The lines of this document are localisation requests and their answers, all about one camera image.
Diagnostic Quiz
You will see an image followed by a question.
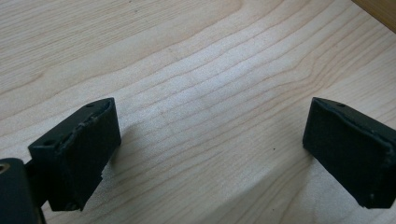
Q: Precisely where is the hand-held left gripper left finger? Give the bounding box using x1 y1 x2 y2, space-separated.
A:
27 97 122 212

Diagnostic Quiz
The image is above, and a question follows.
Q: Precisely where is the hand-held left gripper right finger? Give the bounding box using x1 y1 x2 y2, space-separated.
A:
302 96 396 210

